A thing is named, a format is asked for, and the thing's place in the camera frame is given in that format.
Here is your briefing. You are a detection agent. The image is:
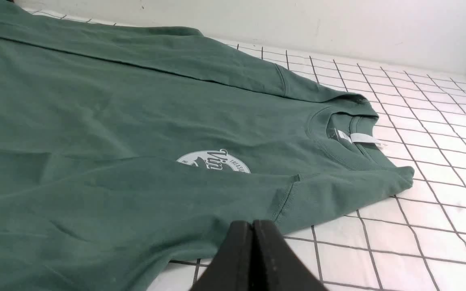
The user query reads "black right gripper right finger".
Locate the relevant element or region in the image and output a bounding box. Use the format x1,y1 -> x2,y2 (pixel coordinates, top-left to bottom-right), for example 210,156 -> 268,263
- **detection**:
252,220 -> 327,291

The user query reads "green long-sleeved shirt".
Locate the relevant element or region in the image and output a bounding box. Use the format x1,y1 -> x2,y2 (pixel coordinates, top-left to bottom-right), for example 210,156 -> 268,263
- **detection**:
0,0 -> 414,291

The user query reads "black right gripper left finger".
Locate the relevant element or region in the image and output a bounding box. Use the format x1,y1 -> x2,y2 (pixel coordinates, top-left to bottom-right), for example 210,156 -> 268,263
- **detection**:
191,221 -> 254,291

